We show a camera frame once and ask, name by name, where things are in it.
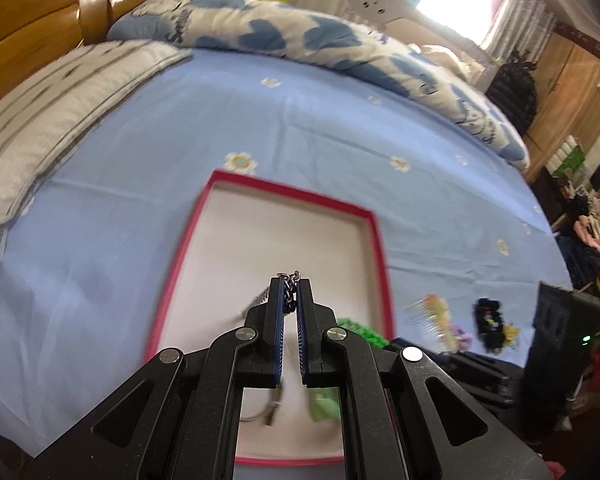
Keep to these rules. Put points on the patterned curtain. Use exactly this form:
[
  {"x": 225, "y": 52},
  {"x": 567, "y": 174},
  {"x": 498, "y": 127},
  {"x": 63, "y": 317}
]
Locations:
[{"x": 522, "y": 10}]

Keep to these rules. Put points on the red shallow cardboard box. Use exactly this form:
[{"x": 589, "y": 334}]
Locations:
[{"x": 280, "y": 240}]

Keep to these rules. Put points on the beige cloth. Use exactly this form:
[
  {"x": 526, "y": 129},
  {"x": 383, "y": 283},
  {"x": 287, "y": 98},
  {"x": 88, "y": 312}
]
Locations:
[{"x": 445, "y": 60}]

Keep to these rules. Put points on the wooden headboard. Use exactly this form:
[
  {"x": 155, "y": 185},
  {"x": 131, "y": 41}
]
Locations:
[{"x": 30, "y": 5}]

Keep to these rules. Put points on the flower hair comb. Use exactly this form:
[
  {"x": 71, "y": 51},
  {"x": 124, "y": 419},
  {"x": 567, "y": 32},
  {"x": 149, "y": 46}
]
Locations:
[{"x": 430, "y": 320}]

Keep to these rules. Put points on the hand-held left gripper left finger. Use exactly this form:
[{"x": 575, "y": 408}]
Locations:
[{"x": 276, "y": 310}]

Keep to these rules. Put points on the grey striped pillow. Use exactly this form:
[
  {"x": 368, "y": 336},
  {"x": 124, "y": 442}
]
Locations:
[{"x": 55, "y": 110}]

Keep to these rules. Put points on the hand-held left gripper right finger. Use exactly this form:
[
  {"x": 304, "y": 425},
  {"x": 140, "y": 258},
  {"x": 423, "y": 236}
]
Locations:
[{"x": 302, "y": 320}]

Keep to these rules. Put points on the light green scrunchie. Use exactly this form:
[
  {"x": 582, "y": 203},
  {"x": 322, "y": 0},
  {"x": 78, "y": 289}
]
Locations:
[{"x": 325, "y": 405}]

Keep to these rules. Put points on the blue flowered bed sheet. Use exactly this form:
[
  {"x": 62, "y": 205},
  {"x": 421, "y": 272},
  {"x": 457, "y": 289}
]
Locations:
[{"x": 280, "y": 130}]

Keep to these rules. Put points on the pile of colourful clothes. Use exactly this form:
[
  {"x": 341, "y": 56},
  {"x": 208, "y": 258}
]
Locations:
[{"x": 595, "y": 240}]

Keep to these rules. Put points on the blue heart print blanket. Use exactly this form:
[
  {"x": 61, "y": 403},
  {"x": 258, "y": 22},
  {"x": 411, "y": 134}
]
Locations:
[{"x": 330, "y": 40}]

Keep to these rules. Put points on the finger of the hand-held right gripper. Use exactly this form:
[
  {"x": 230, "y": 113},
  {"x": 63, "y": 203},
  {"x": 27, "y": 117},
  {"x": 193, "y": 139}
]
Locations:
[{"x": 485, "y": 375}]

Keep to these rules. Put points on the black scrunchie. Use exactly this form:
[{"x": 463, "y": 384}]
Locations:
[{"x": 490, "y": 322}]

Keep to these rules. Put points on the wooden wardrobe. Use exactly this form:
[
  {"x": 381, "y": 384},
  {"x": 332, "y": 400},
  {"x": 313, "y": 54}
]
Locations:
[{"x": 575, "y": 90}]

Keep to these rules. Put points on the purple flower hair clip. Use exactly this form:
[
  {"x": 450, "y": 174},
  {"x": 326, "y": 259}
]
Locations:
[{"x": 462, "y": 337}]

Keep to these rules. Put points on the black padded jacket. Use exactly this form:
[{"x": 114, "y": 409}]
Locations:
[{"x": 514, "y": 92}]

